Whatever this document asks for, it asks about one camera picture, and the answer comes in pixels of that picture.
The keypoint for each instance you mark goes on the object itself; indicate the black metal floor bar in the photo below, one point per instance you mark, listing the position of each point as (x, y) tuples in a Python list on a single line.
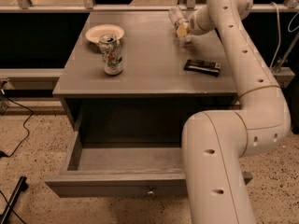
[(21, 186)]

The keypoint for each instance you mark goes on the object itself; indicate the grey wooden nightstand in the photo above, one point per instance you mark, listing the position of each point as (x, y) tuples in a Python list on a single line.
[(153, 75)]

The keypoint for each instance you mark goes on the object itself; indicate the grey open top drawer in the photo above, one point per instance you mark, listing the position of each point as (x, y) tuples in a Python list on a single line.
[(124, 154)]

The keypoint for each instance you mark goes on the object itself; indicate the metal window railing frame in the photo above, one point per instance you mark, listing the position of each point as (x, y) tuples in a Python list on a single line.
[(124, 3)]

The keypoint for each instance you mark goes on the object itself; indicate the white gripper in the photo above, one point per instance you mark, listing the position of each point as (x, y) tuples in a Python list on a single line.
[(193, 24)]

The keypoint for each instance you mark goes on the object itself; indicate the clear plastic water bottle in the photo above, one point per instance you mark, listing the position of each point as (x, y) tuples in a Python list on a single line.
[(177, 17)]

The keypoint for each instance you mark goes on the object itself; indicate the crushed green soda can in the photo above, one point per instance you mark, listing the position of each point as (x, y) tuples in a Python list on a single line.
[(110, 47)]

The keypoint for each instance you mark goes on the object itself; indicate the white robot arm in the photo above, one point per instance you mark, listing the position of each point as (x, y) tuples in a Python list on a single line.
[(213, 141)]

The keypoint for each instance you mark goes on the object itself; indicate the black snack packet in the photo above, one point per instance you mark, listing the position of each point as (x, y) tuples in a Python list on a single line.
[(204, 67)]

